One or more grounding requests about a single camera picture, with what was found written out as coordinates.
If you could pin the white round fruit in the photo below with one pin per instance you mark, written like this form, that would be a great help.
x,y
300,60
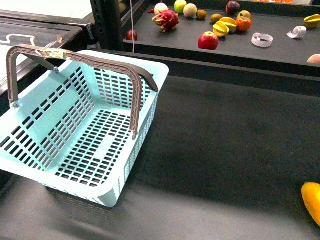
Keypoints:
x,y
160,7

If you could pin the light blue plastic basket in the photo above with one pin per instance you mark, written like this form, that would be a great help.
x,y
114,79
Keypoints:
x,y
70,130

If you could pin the dark purple fruit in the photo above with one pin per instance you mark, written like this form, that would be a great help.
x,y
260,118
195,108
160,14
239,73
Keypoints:
x,y
232,7

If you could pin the pink peach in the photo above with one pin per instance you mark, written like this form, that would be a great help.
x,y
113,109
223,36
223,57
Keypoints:
x,y
314,59

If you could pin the beige round fruit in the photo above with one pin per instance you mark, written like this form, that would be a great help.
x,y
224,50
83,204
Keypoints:
x,y
190,10

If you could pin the yellow starfruit front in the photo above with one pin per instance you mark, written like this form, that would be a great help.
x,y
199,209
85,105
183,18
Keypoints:
x,y
220,29

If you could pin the pink dragon fruit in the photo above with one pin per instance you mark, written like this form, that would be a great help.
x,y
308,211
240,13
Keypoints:
x,y
167,20

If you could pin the yellow orange mango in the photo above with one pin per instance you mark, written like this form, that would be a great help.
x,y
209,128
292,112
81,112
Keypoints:
x,y
310,192

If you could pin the brown kiwi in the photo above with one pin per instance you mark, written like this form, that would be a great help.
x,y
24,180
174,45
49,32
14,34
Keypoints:
x,y
201,15

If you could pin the yellow starfruit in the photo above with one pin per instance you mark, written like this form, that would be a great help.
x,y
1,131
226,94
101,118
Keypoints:
x,y
220,29
230,23
312,21

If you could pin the red green mango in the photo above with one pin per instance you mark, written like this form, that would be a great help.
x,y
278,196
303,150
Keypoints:
x,y
244,14

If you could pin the olive green fruit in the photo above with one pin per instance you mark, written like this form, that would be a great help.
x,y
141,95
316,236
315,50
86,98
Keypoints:
x,y
215,18

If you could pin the green apple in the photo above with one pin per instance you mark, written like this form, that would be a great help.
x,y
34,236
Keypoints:
x,y
179,6

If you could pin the black display shelf tray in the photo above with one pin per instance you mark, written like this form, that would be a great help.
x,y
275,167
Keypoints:
x,y
265,46

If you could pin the small red apple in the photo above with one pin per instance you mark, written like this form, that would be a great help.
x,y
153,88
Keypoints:
x,y
131,35

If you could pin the orange persimmon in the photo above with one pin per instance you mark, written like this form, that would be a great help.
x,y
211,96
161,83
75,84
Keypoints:
x,y
243,24

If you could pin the yellow starfruit far right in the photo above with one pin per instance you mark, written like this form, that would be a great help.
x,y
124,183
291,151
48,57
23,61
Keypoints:
x,y
312,21

